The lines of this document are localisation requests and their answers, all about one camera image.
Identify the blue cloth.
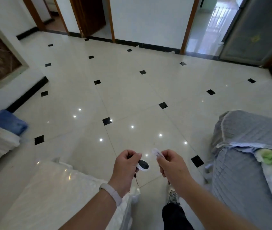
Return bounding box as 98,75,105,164
0,109,28,136

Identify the grey white shoe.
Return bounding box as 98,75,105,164
166,184,181,205

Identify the white paper tag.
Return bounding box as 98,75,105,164
152,148,165,161

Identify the brown wooden door frame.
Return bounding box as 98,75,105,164
180,0,201,55
105,0,116,43

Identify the person's left hand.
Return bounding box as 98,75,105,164
107,149,143,197

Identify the black and white oval device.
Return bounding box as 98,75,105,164
127,154,149,172

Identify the white wristband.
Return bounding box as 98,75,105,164
99,183,123,207

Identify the dark brown wooden door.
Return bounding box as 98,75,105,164
69,0,107,38

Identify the person's black trouser leg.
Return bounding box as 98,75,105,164
162,203,194,230

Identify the grey quilted sofa cover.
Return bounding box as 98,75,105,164
205,110,272,230

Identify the person's left forearm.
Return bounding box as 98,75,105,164
59,187,118,230

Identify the person's right hand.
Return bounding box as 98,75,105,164
156,149,195,192

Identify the person's right forearm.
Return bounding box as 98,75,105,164
174,180,260,230

